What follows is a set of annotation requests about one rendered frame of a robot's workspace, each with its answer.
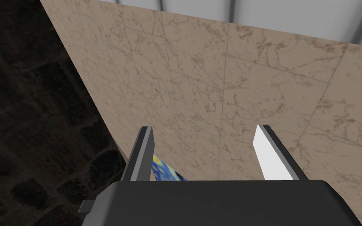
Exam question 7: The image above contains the blue and yellow painting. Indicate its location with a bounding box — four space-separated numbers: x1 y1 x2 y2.
151 154 188 182

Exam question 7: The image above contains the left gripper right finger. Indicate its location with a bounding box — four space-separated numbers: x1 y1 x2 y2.
252 124 309 181

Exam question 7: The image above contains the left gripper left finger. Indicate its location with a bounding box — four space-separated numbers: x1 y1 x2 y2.
120 126 155 182

